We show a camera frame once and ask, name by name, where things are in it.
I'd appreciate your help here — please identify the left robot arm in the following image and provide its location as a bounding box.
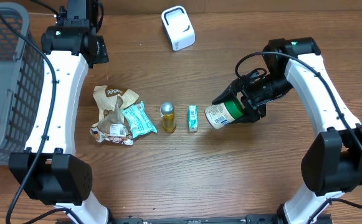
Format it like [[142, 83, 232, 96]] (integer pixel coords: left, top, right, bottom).
[[9, 1, 112, 223]]

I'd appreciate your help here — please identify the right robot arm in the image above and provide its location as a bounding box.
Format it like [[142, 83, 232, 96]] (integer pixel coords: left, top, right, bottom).
[[205, 37, 362, 224]]

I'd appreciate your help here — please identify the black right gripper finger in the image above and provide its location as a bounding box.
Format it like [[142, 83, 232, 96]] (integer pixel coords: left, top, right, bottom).
[[212, 80, 242, 105], [229, 98, 266, 123]]

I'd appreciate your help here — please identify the brown snack package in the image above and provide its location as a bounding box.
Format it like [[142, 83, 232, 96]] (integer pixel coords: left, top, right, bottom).
[[90, 85, 139, 146]]

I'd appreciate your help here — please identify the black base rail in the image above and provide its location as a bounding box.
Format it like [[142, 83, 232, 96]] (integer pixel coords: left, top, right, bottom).
[[110, 215, 275, 224]]

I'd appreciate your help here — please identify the teal white small packet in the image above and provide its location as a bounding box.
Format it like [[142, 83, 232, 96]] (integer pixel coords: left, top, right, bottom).
[[188, 105, 198, 132]]

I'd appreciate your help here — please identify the green lid white jar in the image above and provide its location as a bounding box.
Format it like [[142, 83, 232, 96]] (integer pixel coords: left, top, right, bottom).
[[205, 98, 244, 129]]

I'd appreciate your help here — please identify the white barcode scanner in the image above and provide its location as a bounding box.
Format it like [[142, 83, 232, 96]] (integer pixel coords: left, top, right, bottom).
[[161, 6, 196, 51]]

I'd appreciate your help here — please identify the yellow bottle with silver cap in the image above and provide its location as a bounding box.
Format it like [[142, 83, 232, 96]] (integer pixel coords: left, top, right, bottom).
[[160, 101, 176, 133]]

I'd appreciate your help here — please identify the teal white large packet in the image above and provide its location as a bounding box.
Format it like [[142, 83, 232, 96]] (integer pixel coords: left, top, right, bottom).
[[121, 101, 157, 139]]

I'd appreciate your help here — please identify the grey plastic shopping basket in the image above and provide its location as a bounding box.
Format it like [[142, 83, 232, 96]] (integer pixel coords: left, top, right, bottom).
[[0, 2, 44, 165]]

